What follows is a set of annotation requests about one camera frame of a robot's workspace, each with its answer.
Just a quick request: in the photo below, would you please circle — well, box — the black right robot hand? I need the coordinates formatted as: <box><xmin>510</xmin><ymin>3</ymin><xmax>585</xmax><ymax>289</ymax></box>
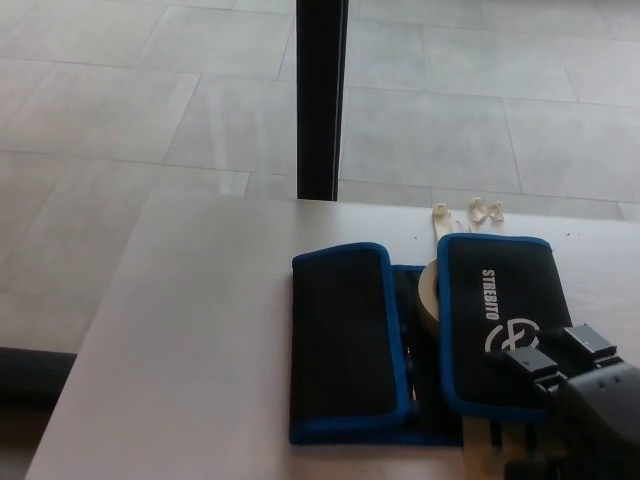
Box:
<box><xmin>499</xmin><ymin>323</ymin><xmax>640</xmax><ymax>480</ymax></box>

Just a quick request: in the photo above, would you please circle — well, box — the black toolkit cover blue trim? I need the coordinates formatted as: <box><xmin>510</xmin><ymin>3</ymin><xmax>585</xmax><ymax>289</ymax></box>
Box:
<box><xmin>288</xmin><ymin>232</ymin><xmax>576</xmax><ymax>448</ymax></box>

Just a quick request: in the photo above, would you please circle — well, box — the beige masking tape roll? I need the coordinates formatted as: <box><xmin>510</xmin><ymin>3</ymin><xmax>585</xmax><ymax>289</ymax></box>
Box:
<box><xmin>416</xmin><ymin>258</ymin><xmax>443</xmax><ymax>335</ymax></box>

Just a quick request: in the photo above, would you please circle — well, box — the black vertical post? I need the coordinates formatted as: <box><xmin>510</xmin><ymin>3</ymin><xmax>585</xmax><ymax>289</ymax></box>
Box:
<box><xmin>295</xmin><ymin>0</ymin><xmax>348</xmax><ymax>202</ymax></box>

